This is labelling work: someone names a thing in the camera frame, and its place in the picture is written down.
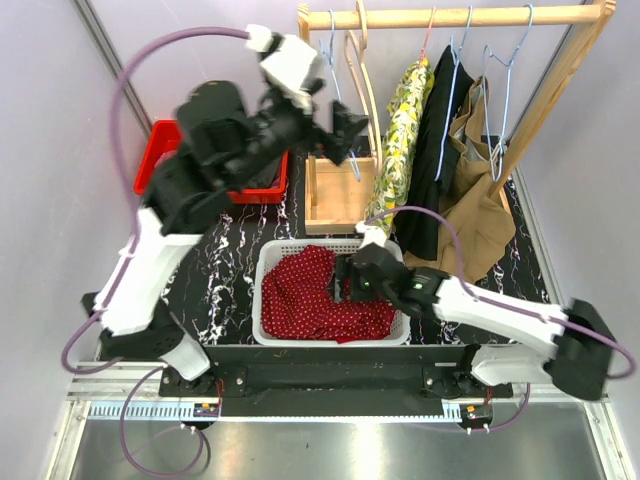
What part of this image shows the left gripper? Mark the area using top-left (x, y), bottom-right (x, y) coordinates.
top-left (227, 78), bottom-right (372, 189)

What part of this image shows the red polka dot garment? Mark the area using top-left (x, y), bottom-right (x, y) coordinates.
top-left (261, 245), bottom-right (395, 343)

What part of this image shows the light blue wire hanger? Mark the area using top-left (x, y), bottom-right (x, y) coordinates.
top-left (319, 9), bottom-right (362, 182)

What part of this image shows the yellow floral garment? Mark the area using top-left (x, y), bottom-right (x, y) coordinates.
top-left (365, 57), bottom-right (434, 219)

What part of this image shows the wooden hanger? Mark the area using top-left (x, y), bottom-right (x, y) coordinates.
top-left (343, 0), bottom-right (383, 173)

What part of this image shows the pink wire hanger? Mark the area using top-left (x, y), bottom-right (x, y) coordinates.
top-left (419, 6), bottom-right (437, 64)

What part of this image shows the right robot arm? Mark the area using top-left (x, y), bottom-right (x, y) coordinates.
top-left (330, 244), bottom-right (621, 401)

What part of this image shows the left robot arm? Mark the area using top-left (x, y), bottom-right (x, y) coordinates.
top-left (92, 81), bottom-right (368, 396)

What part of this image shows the black garment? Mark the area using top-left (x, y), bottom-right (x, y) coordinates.
top-left (394, 47), bottom-right (473, 261)

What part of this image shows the white plastic basket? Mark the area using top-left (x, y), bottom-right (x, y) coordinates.
top-left (252, 238), bottom-right (410, 348)

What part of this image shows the wooden clothes rack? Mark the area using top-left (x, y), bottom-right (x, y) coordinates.
top-left (297, 0), bottom-right (619, 236)

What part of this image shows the tan garment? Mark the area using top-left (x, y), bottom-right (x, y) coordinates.
top-left (403, 74), bottom-right (516, 284)

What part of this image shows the red plastic bin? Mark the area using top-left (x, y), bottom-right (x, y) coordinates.
top-left (133, 119), bottom-right (289, 205)

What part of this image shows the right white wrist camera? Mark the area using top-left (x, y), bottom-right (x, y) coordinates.
top-left (355, 221), bottom-right (388, 250)

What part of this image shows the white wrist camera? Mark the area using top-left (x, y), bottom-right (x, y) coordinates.
top-left (355, 221), bottom-right (388, 250)
top-left (246, 24), bottom-right (323, 115)

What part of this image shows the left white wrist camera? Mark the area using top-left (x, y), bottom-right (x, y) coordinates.
top-left (246, 24), bottom-right (323, 115)

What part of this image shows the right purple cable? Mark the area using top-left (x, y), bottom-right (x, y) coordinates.
top-left (363, 205), bottom-right (636, 379)

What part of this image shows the purple cable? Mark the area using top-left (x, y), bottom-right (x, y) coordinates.
top-left (60, 25), bottom-right (256, 474)
top-left (363, 205), bottom-right (636, 379)

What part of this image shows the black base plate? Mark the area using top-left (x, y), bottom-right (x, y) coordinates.
top-left (141, 345), bottom-right (513, 422)

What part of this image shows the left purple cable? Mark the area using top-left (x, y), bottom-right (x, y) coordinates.
top-left (60, 25), bottom-right (256, 474)

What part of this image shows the empty blue wire hanger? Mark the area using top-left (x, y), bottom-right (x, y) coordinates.
top-left (482, 3), bottom-right (535, 183)

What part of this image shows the white cable duct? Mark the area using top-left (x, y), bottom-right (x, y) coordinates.
top-left (87, 402), bottom-right (464, 425)

